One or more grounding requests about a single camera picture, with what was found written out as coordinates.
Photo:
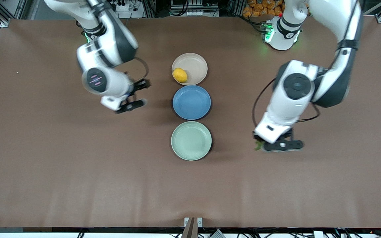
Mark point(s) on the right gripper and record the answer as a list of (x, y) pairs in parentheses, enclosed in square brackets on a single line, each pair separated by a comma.
[(140, 85)]

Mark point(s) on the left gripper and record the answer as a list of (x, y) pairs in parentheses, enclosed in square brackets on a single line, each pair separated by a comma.
[(256, 137)]

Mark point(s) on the orange snack packets pile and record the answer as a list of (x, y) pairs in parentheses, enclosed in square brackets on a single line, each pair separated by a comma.
[(260, 8)]

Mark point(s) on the beige round plate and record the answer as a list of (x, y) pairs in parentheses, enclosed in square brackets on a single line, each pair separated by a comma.
[(195, 64)]

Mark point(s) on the white power strip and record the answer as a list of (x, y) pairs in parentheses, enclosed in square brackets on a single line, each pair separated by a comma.
[(127, 8)]

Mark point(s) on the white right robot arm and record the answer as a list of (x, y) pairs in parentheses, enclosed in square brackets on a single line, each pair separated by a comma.
[(111, 43)]

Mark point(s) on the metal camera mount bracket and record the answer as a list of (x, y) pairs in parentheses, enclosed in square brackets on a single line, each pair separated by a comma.
[(190, 228)]

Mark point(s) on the blue round plate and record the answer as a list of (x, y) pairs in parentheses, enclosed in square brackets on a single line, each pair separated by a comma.
[(192, 102)]

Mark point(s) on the brown table cover sheet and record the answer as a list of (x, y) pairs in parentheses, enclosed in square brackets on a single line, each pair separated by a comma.
[(78, 165)]

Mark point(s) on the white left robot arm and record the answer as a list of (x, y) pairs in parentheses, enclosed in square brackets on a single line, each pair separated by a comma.
[(342, 33)]

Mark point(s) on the pale green round plate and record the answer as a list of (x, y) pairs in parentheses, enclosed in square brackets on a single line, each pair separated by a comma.
[(191, 141)]

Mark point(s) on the green lettuce leaf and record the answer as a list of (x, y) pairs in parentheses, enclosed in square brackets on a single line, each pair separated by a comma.
[(258, 146)]

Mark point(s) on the yellow lemon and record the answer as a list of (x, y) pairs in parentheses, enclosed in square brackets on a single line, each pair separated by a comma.
[(180, 75)]

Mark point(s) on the grey ribbed adapter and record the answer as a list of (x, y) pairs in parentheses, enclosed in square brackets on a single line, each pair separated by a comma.
[(216, 234)]

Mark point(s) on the small white box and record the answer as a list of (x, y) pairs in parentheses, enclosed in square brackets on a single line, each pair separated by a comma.
[(318, 234)]

